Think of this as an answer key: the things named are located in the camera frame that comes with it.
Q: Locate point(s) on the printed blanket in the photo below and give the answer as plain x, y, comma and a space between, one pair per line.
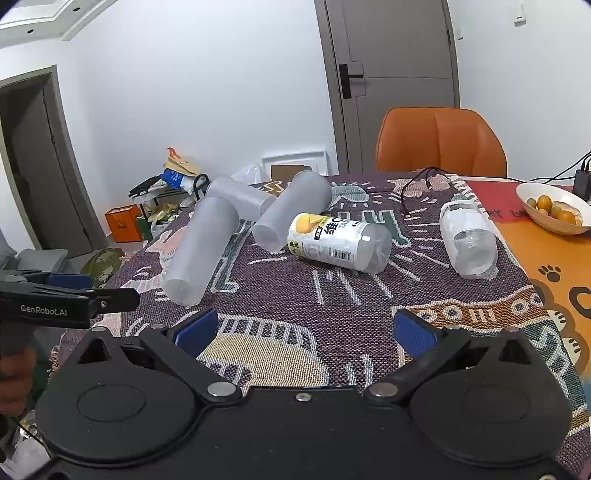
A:
346, 295

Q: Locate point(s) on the grey door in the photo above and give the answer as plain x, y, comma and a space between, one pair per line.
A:
397, 69

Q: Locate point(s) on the orange box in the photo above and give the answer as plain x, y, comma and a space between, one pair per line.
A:
123, 224

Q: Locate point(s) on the brown cardboard toy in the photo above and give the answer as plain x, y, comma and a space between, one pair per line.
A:
181, 162

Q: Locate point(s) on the person's left hand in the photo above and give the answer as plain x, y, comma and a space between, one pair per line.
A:
16, 381

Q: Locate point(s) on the dark doorway frame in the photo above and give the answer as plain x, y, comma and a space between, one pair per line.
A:
37, 161

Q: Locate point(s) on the black charger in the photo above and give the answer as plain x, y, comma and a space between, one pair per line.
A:
583, 184

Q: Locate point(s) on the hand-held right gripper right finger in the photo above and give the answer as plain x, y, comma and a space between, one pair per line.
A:
412, 333

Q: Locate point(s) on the blue and white bag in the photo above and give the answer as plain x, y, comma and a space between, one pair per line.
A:
174, 178

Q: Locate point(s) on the orange paw print mat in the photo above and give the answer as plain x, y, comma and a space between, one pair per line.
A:
545, 251

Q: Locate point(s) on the yellow label plastic bottle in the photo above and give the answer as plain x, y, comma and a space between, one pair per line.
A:
337, 242

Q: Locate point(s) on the grey sofa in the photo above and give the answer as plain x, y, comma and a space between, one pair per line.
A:
32, 261

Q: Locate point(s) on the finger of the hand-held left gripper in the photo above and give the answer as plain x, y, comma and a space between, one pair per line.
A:
115, 301
69, 280

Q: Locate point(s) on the white plastic bag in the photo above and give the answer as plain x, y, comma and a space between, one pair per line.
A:
247, 174

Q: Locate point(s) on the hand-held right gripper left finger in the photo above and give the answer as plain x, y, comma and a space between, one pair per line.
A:
199, 331

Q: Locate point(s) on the clear white label plastic bottle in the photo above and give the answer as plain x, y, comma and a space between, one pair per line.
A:
466, 240

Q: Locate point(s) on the white framed board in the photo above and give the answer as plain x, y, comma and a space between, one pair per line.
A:
295, 157

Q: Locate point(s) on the orange chair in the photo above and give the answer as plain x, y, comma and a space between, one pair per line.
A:
438, 143

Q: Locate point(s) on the heap of small oranges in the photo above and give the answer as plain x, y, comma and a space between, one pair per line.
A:
554, 210

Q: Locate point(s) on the tall frosted plastic cup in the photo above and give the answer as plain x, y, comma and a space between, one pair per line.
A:
201, 249

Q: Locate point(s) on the camouflage bag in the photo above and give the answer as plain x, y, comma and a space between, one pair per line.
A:
102, 266

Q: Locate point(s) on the white bowl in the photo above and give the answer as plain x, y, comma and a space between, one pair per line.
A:
542, 221

